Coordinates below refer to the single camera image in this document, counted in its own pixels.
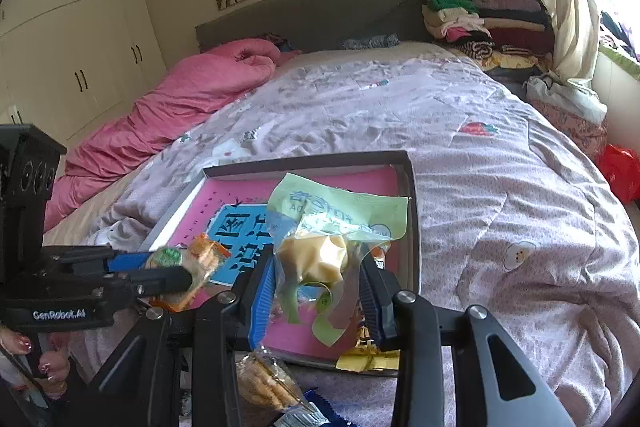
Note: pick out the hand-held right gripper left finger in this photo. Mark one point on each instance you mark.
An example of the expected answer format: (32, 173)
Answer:
(262, 307)

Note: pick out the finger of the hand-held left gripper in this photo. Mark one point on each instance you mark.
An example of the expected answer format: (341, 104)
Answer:
(160, 281)
(127, 262)

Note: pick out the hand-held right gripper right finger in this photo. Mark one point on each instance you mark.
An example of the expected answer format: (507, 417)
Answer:
(372, 309)

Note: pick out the orange snack packet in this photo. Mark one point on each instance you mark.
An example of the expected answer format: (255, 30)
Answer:
(205, 257)

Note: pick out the yellow snack packet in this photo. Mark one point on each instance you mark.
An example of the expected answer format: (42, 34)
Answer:
(365, 362)

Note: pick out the green cake snack packet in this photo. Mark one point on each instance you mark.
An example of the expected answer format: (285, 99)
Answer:
(310, 257)

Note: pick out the clear cookie packet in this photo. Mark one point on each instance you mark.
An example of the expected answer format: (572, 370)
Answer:
(265, 382)

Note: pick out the grey cardboard box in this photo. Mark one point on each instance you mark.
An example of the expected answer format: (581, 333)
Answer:
(412, 207)

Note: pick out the blue snack packet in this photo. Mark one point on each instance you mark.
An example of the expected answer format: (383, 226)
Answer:
(310, 414)

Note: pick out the person's left hand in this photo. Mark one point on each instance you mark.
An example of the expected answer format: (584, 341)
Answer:
(50, 367)

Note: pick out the beige bed sheet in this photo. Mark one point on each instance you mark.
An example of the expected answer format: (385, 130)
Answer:
(85, 222)

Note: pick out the pink book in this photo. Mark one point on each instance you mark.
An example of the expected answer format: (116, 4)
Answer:
(235, 192)

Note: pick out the pink duvet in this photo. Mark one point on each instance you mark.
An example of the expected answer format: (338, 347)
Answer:
(165, 117)

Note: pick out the cream wardrobe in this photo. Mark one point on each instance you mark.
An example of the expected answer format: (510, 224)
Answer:
(75, 47)

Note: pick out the lilac floral quilt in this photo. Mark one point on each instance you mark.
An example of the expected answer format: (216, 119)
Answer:
(500, 187)

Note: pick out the dark cloth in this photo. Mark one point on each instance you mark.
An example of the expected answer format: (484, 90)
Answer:
(280, 43)

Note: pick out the dark patterned pillow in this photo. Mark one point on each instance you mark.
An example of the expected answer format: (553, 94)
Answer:
(372, 42)

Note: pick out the pink floral cloth bundle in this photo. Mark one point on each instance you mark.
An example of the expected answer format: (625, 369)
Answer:
(575, 132)

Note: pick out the red plastic bag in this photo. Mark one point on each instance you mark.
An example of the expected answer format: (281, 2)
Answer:
(622, 172)

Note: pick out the white cloth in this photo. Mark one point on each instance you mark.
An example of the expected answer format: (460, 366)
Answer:
(570, 99)

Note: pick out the grey headboard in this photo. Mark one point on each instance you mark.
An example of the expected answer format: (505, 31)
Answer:
(340, 12)

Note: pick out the pile of folded clothes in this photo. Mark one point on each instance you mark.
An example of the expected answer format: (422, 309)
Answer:
(490, 22)

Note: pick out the green sill cover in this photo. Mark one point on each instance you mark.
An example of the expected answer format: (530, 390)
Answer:
(622, 66)

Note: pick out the clothes on window sill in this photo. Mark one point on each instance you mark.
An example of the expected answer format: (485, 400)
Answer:
(622, 37)

